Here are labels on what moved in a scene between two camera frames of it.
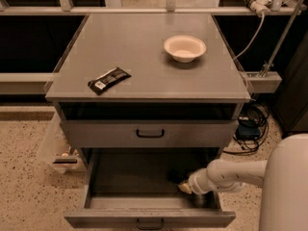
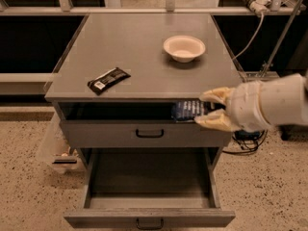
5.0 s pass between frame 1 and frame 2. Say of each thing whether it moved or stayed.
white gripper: moved
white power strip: stayed
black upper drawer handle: stayed
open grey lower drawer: stayed
